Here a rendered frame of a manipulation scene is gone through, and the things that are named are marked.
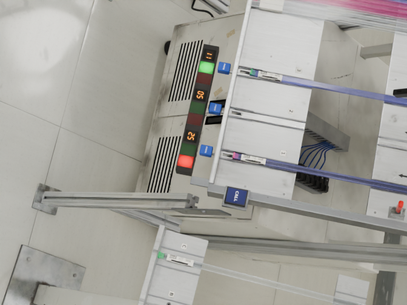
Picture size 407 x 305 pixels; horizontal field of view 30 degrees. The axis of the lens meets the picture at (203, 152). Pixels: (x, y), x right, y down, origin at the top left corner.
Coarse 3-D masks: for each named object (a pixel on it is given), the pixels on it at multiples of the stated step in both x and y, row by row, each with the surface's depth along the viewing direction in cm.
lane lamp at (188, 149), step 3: (183, 144) 187; (186, 144) 187; (189, 144) 187; (183, 147) 187; (186, 147) 187; (189, 147) 187; (192, 147) 187; (195, 147) 187; (180, 150) 187; (183, 150) 187; (186, 150) 187; (189, 150) 187; (192, 150) 187; (195, 150) 187; (180, 153) 187; (183, 153) 186; (186, 153) 186; (189, 153) 186; (192, 153) 186
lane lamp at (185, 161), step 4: (180, 156) 186; (184, 156) 186; (188, 156) 186; (180, 160) 186; (184, 160) 186; (188, 160) 186; (192, 160) 186; (180, 164) 186; (184, 164) 186; (188, 164) 186; (192, 164) 186
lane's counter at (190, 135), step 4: (188, 132) 188; (192, 132) 188; (196, 132) 188; (188, 136) 188; (192, 136) 188; (196, 136) 188; (184, 140) 187; (188, 140) 187; (192, 140) 187; (196, 140) 187
